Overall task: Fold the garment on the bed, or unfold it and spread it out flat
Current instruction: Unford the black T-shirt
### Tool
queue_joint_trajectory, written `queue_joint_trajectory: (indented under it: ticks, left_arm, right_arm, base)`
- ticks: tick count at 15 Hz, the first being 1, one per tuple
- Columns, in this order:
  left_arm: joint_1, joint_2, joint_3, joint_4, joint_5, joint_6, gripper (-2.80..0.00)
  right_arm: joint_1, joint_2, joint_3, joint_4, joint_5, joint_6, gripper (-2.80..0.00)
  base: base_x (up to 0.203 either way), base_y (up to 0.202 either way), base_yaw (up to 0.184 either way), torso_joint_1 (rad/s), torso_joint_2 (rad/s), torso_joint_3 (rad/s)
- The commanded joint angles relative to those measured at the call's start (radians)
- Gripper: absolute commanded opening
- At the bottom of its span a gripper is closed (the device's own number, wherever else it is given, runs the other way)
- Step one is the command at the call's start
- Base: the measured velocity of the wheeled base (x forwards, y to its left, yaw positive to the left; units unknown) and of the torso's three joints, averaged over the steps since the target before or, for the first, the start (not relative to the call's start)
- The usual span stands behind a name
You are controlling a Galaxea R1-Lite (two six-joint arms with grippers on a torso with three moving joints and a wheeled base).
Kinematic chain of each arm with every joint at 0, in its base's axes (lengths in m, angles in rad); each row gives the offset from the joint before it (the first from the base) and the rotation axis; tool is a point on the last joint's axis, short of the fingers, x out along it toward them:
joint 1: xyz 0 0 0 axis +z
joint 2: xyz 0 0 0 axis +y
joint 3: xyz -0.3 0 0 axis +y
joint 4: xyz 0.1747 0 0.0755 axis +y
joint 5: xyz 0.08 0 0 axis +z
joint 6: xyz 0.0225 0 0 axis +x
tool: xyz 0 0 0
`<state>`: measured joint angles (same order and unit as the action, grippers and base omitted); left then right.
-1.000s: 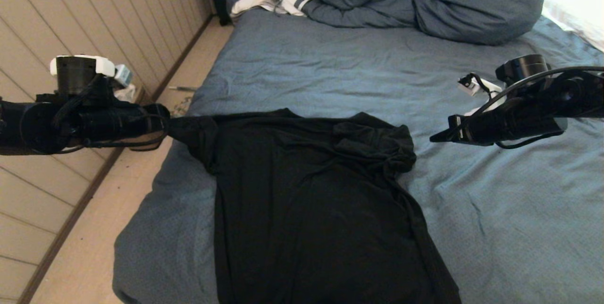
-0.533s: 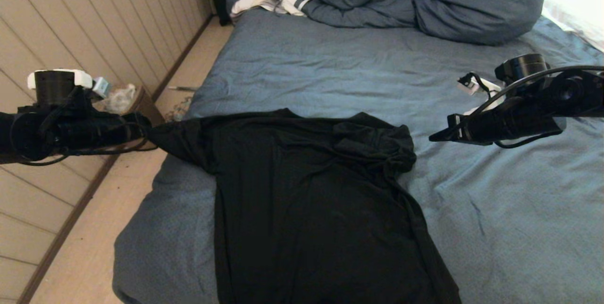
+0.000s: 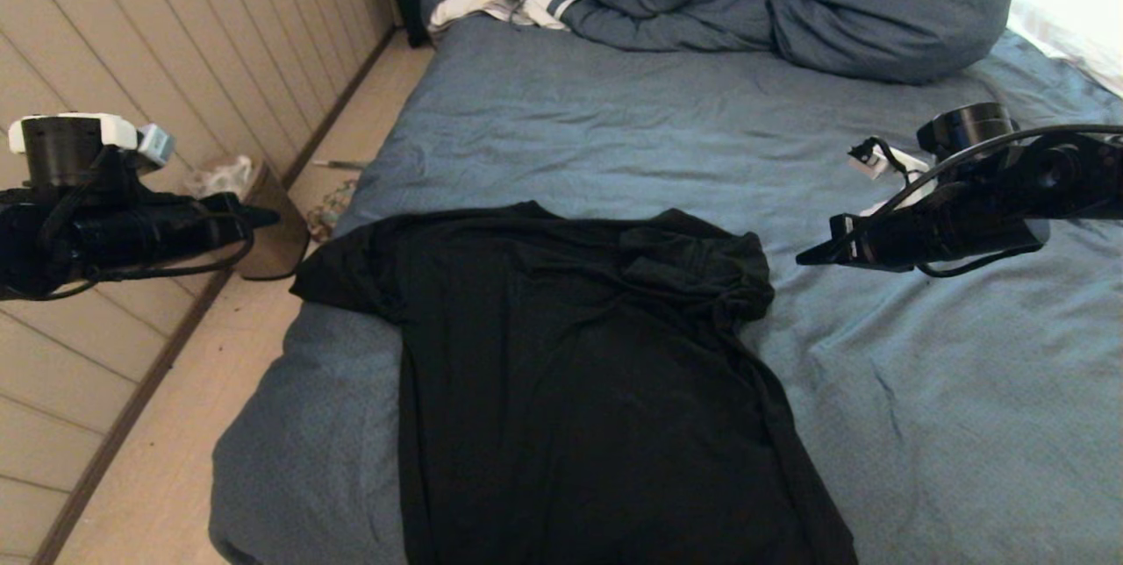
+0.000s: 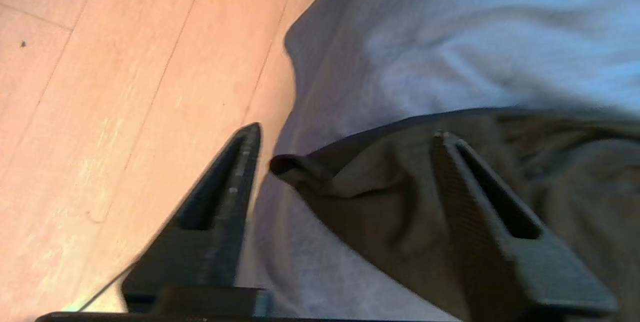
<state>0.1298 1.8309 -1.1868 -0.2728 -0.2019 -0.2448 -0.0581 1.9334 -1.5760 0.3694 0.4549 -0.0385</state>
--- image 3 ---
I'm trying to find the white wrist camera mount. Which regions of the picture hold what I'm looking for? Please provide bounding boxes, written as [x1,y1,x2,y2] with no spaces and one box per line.
[847,137,933,217]
[7,113,177,169]

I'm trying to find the patterned item on floor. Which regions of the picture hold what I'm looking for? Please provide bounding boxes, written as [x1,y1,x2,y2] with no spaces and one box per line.
[307,182,362,246]

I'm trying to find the clear plastic bin liner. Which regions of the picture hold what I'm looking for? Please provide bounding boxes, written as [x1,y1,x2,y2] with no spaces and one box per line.
[187,157,257,199]

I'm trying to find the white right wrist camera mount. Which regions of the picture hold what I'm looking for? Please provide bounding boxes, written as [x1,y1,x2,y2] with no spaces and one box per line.
[847,137,933,217]

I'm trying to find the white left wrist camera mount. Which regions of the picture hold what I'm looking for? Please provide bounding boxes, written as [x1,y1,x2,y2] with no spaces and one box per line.
[7,113,177,169]

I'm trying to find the brown trash bin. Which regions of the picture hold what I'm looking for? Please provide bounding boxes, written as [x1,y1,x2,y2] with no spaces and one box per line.
[184,157,311,283]

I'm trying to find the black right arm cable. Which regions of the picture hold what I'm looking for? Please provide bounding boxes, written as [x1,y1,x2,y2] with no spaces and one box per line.
[833,123,1123,278]

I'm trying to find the blue bed sheet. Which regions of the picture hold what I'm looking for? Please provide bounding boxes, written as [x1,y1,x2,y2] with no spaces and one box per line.
[209,14,1123,565]

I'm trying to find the white pillow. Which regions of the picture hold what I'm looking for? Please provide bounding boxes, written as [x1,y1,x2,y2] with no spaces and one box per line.
[1007,0,1123,99]

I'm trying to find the black moon print T-shirt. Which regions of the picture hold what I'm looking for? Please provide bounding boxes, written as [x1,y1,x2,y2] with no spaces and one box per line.
[290,201,859,565]

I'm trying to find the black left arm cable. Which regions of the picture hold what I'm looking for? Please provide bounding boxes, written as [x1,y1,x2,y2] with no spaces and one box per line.
[0,148,257,303]

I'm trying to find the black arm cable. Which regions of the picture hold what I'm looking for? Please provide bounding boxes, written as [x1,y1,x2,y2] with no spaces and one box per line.
[0,148,257,303]
[833,123,1123,278]

